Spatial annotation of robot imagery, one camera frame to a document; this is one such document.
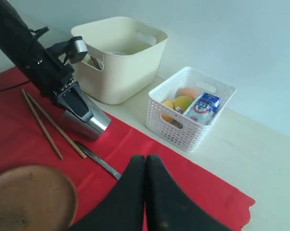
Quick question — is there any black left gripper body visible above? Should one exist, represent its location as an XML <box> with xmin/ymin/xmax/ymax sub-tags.
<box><xmin>26</xmin><ymin>47</ymin><xmax>73</xmax><ymax>106</ymax></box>

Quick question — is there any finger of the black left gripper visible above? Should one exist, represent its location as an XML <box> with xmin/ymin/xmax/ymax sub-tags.
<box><xmin>55</xmin><ymin>84</ymin><xmax>93</xmax><ymax>122</ymax></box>

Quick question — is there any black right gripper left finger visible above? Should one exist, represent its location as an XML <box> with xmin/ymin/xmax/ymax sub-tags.
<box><xmin>70</xmin><ymin>155</ymin><xmax>145</xmax><ymax>231</ymax></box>

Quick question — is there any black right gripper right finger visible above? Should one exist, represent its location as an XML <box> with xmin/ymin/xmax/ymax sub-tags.
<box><xmin>145</xmin><ymin>154</ymin><xmax>230</xmax><ymax>231</ymax></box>

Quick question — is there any steel cup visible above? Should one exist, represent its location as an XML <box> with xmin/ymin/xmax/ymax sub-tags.
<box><xmin>60</xmin><ymin>95</ymin><xmax>112</xmax><ymax>141</ymax></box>

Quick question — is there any yellow cheese wedge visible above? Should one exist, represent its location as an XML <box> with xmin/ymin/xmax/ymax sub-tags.
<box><xmin>160</xmin><ymin>99</ymin><xmax>182</xmax><ymax>123</ymax></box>

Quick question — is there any blue white milk carton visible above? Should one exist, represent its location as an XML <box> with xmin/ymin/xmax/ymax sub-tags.
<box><xmin>184</xmin><ymin>92</ymin><xmax>221</xmax><ymax>125</ymax></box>

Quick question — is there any pale green ceramic bowl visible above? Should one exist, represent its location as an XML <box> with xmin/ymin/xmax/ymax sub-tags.
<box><xmin>106</xmin><ymin>51</ymin><xmax>128</xmax><ymax>56</ymax></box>

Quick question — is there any brown egg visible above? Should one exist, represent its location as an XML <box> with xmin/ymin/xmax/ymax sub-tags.
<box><xmin>176</xmin><ymin>88</ymin><xmax>200</xmax><ymax>100</ymax></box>

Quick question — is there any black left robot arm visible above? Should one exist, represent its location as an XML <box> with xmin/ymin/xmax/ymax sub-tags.
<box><xmin>0</xmin><ymin>0</ymin><xmax>93</xmax><ymax>122</ymax></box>

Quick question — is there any wooden chopstick upper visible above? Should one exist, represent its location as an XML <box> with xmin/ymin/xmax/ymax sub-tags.
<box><xmin>24</xmin><ymin>91</ymin><xmax>86</xmax><ymax>159</ymax></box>

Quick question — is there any wooden chopstick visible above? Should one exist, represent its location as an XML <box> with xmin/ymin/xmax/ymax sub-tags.
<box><xmin>21</xmin><ymin>89</ymin><xmax>63</xmax><ymax>160</ymax></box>
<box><xmin>24</xmin><ymin>91</ymin><xmax>86</xmax><ymax>159</ymax></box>

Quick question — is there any wooden chopstick lower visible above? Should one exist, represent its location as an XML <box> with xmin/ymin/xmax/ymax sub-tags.
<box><xmin>21</xmin><ymin>89</ymin><xmax>63</xmax><ymax>160</ymax></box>

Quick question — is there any red tablecloth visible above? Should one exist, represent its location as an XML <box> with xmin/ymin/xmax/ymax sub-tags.
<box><xmin>0</xmin><ymin>66</ymin><xmax>256</xmax><ymax>231</ymax></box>

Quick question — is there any steel table knife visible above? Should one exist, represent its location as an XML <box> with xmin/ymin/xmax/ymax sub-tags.
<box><xmin>74</xmin><ymin>141</ymin><xmax>121</xmax><ymax>180</ymax></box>

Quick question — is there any cream plastic tub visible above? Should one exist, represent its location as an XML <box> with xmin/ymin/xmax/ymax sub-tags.
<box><xmin>71</xmin><ymin>16</ymin><xmax>168</xmax><ymax>104</ymax></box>

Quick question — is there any white perforated plastic basket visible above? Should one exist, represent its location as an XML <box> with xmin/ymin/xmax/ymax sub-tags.
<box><xmin>145</xmin><ymin>67</ymin><xmax>236</xmax><ymax>152</ymax></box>

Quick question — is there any brown wooden plate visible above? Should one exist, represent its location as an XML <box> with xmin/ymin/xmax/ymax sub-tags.
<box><xmin>0</xmin><ymin>165</ymin><xmax>78</xmax><ymax>231</ymax></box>

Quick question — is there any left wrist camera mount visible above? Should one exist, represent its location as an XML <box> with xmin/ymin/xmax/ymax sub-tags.
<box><xmin>46</xmin><ymin>36</ymin><xmax>88</xmax><ymax>64</ymax></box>

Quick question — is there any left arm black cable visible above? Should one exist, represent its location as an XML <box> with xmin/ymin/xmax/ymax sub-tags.
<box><xmin>0</xmin><ymin>81</ymin><xmax>30</xmax><ymax>93</ymax></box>

